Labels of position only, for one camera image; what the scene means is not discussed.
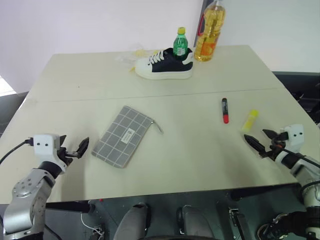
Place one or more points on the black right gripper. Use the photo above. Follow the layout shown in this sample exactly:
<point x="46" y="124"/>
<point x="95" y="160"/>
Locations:
<point x="276" y="147"/>

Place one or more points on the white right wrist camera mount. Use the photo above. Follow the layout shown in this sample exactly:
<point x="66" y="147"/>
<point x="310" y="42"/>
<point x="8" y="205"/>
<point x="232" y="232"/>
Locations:
<point x="295" y="136"/>

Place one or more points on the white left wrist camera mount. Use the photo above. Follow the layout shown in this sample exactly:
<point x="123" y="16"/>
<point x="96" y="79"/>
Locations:
<point x="45" y="147"/>

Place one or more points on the black wheeled machinery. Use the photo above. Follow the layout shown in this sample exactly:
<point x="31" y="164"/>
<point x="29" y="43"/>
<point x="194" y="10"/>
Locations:
<point x="282" y="226"/>

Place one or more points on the large cooking oil bottle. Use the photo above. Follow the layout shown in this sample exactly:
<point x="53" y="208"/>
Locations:
<point x="208" y="32"/>

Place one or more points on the grey rounded robot leg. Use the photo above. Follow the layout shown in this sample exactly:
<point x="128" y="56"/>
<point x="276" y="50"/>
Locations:
<point x="132" y="222"/>
<point x="195" y="222"/>

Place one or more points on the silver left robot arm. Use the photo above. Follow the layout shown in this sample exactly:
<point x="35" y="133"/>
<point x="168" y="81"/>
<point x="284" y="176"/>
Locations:
<point x="27" y="195"/>

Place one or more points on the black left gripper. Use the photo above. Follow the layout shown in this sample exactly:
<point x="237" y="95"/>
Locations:
<point x="65" y="155"/>

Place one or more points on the black equipment beside table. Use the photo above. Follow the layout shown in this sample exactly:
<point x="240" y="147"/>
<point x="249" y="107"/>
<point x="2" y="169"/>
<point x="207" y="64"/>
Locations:
<point x="302" y="87"/>

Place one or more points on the grey checked pouch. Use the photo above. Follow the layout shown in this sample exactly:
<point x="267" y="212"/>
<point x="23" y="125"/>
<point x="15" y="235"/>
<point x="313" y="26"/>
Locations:
<point x="122" y="136"/>

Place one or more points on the black metal strut with latch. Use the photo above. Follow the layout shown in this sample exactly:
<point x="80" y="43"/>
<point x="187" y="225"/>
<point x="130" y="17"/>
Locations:
<point x="238" y="221"/>

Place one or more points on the white and navy sneaker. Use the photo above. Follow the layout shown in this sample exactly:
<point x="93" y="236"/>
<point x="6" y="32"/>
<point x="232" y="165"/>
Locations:
<point x="165" y="67"/>

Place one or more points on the clear plastic bag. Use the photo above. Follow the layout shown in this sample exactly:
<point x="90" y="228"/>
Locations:
<point x="136" y="53"/>

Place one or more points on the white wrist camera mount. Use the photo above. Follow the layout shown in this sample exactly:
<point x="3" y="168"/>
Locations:
<point x="295" y="136"/>
<point x="45" y="147"/>

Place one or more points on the black red marker pen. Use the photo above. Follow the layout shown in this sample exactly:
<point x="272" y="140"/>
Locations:
<point x="225" y="110"/>

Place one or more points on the yellow glue stick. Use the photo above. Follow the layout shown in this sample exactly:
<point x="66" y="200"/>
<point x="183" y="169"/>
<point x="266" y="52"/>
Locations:
<point x="250" y="120"/>

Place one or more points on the green plastic bottle yellow cap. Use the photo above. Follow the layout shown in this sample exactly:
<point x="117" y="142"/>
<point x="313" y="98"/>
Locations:
<point x="180" y="45"/>

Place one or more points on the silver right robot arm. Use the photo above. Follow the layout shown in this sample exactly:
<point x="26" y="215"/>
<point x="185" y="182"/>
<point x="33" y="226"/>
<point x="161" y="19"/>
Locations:
<point x="306" y="175"/>

